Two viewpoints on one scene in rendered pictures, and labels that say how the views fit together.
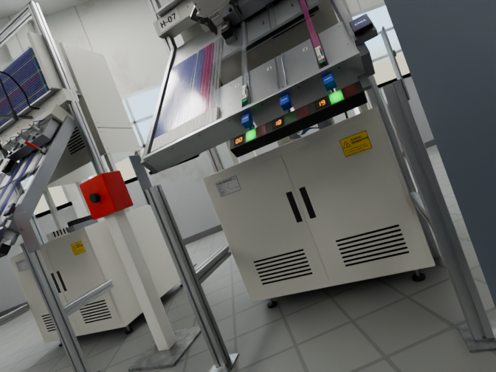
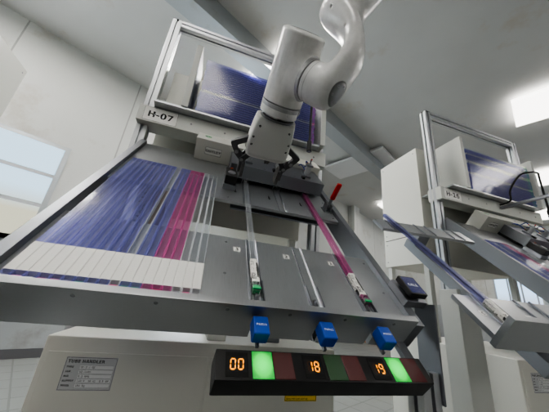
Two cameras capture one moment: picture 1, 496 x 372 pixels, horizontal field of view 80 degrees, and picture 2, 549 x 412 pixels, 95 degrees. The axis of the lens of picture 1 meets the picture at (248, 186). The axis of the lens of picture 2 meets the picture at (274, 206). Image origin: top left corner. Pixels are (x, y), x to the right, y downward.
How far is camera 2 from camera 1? 0.52 m
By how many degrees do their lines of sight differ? 44
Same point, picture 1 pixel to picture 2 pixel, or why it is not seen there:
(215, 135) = (182, 316)
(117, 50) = (37, 85)
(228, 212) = not seen: outside the picture
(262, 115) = (275, 326)
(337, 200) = not seen: outside the picture
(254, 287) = not seen: outside the picture
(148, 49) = (75, 112)
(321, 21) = (286, 225)
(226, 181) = (93, 362)
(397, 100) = (429, 397)
